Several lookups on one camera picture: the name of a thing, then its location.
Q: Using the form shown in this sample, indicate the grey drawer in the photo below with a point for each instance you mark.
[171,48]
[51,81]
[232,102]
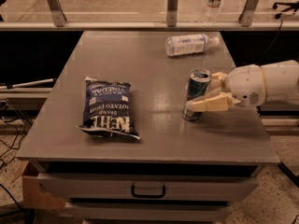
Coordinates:
[149,212]
[178,188]

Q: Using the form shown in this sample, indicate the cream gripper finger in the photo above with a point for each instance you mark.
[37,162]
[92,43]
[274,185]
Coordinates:
[218,81]
[222,102]

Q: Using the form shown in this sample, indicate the grey lower drawer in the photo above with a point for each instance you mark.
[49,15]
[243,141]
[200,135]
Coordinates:
[149,212]

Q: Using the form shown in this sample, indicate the metal railing post middle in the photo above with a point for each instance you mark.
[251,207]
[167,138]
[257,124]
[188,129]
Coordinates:
[172,13]

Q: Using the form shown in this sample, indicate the blue potato chip bag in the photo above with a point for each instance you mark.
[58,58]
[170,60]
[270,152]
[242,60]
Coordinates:
[107,110]

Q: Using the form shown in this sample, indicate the grey metal rod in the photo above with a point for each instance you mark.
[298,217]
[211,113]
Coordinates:
[27,84]

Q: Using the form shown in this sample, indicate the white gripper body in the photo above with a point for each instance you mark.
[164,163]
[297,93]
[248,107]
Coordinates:
[246,85]

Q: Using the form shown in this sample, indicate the grey upper drawer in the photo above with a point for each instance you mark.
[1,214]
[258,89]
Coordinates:
[178,188]

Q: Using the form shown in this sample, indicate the standing clear water bottle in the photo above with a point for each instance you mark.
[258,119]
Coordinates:
[212,12]

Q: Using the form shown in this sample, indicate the black drawer handle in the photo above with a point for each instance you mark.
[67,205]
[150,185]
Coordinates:
[148,192]

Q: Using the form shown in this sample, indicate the metal railing post right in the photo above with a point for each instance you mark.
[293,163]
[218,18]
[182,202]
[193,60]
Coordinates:
[246,17]

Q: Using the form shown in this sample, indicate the lying clear plastic bottle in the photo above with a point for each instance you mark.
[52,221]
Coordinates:
[189,44]

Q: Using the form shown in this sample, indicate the metal railing post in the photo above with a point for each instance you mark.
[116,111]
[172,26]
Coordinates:
[57,14]
[172,13]
[246,17]

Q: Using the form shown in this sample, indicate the brown cardboard box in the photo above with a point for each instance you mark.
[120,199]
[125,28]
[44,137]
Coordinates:
[34,195]

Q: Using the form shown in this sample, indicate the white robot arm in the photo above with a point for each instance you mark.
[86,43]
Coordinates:
[281,83]

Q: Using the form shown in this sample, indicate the metal railing post left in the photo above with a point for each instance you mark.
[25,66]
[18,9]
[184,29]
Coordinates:
[57,14]

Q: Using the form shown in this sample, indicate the red bull can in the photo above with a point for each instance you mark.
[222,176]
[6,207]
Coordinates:
[199,80]

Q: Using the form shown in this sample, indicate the black office chair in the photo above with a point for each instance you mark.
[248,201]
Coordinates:
[290,6]

